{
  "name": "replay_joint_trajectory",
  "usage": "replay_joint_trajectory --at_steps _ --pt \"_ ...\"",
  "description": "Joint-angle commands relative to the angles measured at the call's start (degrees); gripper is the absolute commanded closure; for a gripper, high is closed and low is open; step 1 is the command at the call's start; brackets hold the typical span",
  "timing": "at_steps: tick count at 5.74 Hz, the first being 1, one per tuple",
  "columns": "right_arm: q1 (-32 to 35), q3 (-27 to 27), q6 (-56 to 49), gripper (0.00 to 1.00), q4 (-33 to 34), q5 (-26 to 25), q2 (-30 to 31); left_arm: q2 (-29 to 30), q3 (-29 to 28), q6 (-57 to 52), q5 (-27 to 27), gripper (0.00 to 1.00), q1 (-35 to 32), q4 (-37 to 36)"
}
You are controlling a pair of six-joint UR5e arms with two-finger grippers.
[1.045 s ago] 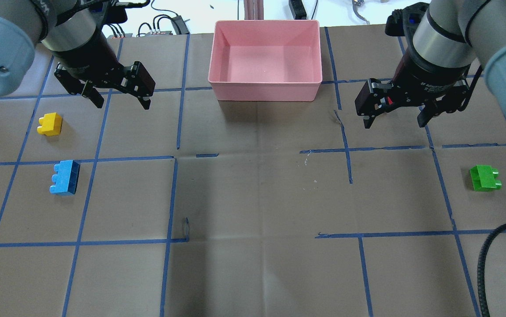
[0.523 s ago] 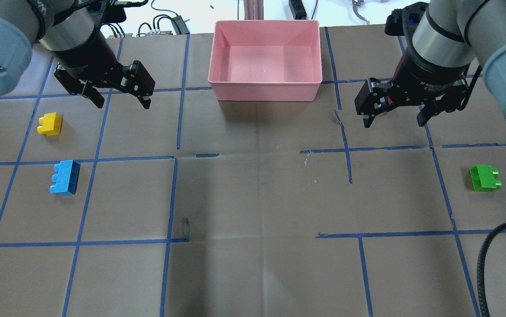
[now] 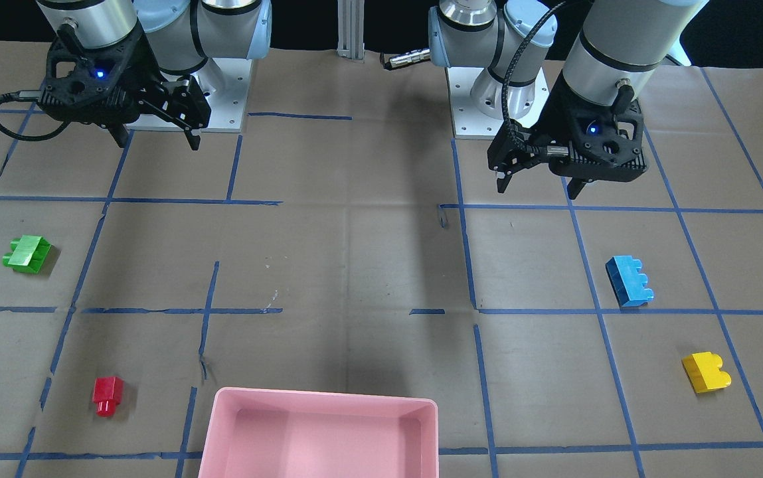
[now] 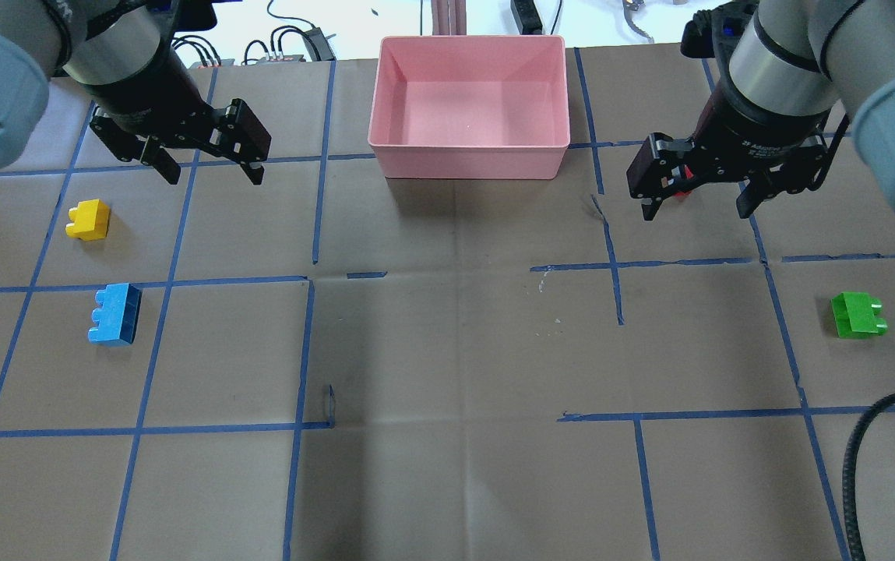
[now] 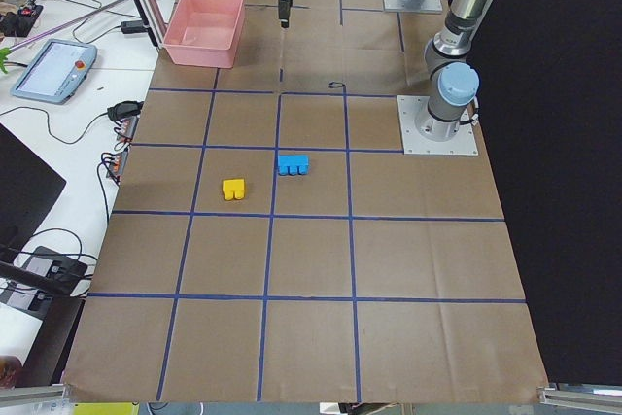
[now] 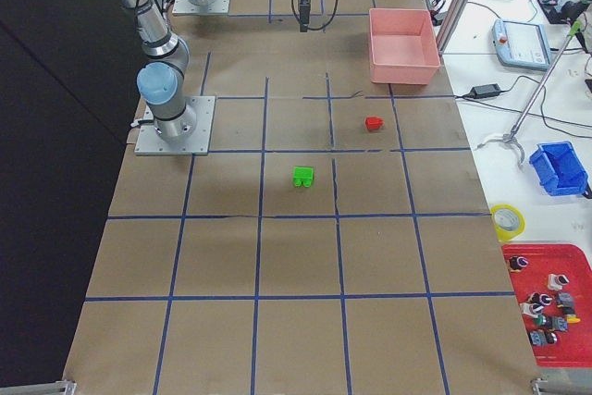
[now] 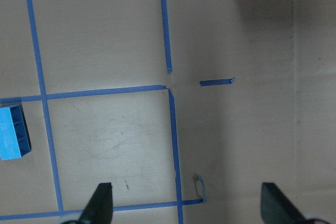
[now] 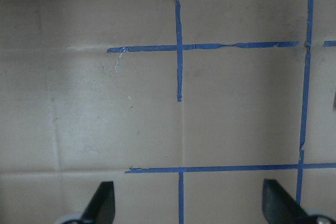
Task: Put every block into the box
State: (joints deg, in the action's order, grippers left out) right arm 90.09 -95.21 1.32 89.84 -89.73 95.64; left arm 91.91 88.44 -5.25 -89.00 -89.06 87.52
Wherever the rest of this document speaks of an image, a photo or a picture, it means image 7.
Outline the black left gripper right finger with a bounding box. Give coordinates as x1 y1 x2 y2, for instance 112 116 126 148
261 182 307 224

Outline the blue toy block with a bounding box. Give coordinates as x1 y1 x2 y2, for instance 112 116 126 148
1 104 31 161

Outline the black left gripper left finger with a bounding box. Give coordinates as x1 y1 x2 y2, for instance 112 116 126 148
62 183 113 224

